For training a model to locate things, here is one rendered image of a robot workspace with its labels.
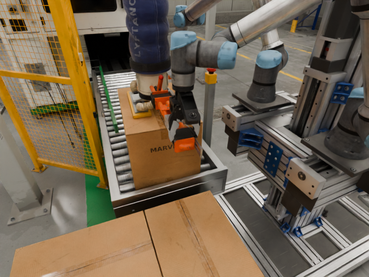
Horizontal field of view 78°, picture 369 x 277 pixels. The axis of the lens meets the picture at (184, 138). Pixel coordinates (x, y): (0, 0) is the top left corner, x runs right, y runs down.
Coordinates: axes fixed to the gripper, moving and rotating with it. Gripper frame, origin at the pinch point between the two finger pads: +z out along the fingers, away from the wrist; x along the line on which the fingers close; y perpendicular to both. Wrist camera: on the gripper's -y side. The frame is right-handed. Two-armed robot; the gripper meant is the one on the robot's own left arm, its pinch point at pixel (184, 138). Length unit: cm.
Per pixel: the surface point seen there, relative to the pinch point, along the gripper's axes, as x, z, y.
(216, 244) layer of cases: -12, 54, -13
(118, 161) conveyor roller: 27, 55, 62
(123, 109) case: 18, 14, 57
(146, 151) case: 10.8, 25.8, 30.3
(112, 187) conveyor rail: 32, 49, 34
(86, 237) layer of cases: 46, 54, 9
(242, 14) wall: -585, 69, 963
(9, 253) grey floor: 110, 109, 53
